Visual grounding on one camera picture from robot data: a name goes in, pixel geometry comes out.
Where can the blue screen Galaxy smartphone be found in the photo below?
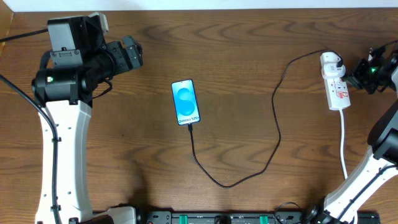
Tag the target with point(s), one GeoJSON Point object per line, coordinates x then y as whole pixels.
{"type": "Point", "coordinates": [185, 102]}

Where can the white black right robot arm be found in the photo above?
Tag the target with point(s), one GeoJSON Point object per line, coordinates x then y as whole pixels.
{"type": "Point", "coordinates": [377, 167]}

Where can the white USB charger plug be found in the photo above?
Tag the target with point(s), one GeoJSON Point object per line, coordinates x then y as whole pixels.
{"type": "Point", "coordinates": [332, 66]}

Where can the black mounting rail base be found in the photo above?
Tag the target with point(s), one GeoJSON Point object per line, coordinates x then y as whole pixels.
{"type": "Point", "coordinates": [165, 217]}

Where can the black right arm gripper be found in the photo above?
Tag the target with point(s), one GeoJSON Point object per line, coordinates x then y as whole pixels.
{"type": "Point", "coordinates": [361, 73]}

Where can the white power strip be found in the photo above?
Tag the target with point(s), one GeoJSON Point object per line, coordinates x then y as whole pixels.
{"type": "Point", "coordinates": [336, 89]}

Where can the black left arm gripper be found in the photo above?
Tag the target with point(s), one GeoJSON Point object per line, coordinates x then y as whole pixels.
{"type": "Point", "coordinates": [122, 56]}

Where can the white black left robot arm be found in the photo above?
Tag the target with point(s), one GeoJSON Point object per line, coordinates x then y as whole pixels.
{"type": "Point", "coordinates": [80, 59]}

